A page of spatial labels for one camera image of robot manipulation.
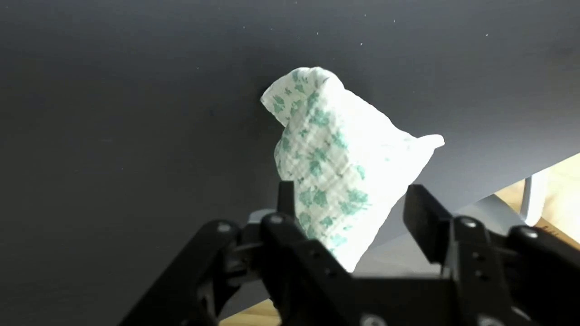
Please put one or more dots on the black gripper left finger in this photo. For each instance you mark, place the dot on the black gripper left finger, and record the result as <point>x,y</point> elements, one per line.
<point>302,265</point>

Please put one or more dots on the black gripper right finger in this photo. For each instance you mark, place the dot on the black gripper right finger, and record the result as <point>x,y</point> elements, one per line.
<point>483,272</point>

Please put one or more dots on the white green-patterned towel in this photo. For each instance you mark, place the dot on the white green-patterned towel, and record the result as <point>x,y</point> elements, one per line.
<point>332,156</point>

